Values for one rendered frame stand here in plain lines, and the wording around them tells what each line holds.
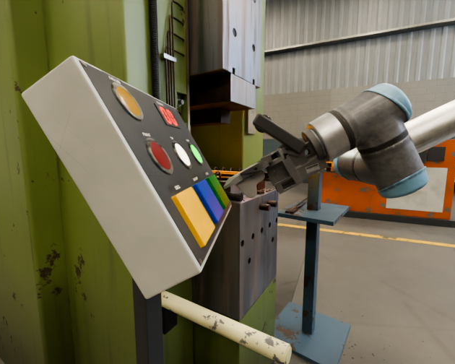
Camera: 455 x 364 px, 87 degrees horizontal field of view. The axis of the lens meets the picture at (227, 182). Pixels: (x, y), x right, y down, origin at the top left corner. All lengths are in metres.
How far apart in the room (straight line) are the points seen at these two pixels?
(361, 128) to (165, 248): 0.40
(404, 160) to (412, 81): 8.32
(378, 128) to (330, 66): 8.33
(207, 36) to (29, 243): 0.97
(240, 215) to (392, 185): 0.48
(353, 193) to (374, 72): 5.05
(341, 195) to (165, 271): 4.25
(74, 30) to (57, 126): 0.70
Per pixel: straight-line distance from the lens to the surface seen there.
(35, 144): 1.10
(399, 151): 0.55
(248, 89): 1.02
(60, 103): 0.34
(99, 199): 0.32
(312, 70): 8.87
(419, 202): 4.63
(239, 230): 0.87
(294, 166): 0.49
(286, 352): 0.70
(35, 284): 1.20
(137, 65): 0.80
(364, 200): 4.51
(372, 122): 0.52
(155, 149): 0.34
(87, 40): 0.94
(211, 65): 0.91
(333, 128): 0.50
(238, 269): 0.93
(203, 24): 0.98
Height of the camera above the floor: 1.10
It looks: 7 degrees down
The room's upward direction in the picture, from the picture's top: straight up
